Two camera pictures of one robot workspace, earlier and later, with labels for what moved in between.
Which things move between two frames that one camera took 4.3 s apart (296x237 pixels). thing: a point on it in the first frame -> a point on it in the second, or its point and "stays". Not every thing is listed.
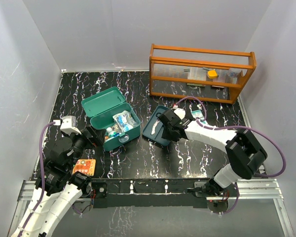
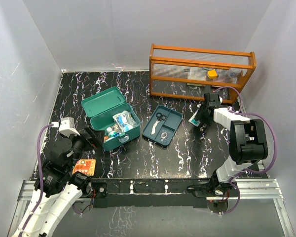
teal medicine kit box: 101,107 stays
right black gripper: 166,136 -> 199,116
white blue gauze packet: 122,120 stays
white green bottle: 110,132 stays
